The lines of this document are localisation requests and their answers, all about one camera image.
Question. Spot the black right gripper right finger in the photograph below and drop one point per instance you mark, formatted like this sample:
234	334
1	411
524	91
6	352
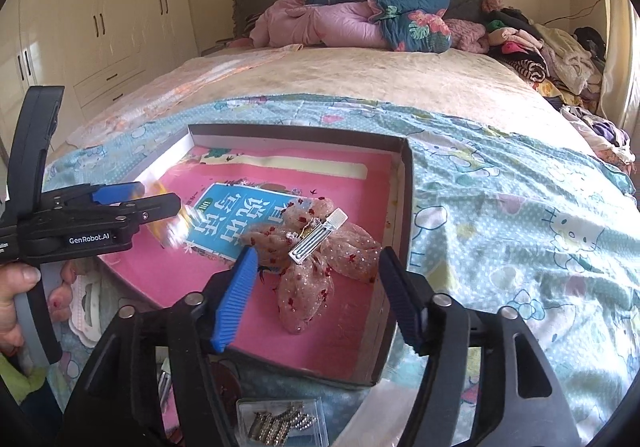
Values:
409	295

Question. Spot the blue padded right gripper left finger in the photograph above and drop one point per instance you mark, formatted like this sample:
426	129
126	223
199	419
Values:
232	291

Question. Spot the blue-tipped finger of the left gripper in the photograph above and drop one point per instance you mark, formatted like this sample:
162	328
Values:
104	195

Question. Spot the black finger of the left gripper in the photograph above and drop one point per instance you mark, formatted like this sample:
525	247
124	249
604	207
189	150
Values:
130	215

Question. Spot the yellow rings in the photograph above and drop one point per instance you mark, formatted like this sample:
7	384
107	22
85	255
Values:
167	217

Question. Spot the pink dotted bow hair clip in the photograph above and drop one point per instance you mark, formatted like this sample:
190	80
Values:
314	243

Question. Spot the clear box of rhinestone clips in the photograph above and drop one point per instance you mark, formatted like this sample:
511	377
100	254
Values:
282	422

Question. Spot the dark red hair clip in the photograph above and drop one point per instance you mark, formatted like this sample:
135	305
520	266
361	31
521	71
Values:
228	386

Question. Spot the white pearl claw clip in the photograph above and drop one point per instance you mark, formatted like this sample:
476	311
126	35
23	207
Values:
84	319

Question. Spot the person's left hand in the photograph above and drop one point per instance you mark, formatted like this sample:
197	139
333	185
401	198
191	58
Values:
18	278

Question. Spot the pink floral sheet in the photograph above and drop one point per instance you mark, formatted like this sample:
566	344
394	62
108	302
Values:
155	99

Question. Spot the hello kitty teal blanket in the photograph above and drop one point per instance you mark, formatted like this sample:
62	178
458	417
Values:
499	219

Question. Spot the dark shallow cardboard box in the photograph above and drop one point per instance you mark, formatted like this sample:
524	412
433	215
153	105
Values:
280	246

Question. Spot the cream built-in wardrobe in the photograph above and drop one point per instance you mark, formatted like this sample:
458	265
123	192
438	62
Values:
98	50

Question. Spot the beige bed sheet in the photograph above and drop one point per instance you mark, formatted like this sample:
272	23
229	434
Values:
455	83

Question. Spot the pink quilted jacket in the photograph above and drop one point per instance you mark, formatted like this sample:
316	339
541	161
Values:
341	25

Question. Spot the pile of mixed clothes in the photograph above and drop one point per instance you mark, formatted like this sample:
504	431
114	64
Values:
564	68

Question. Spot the beige curtain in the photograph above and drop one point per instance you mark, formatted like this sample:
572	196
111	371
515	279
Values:
619	100

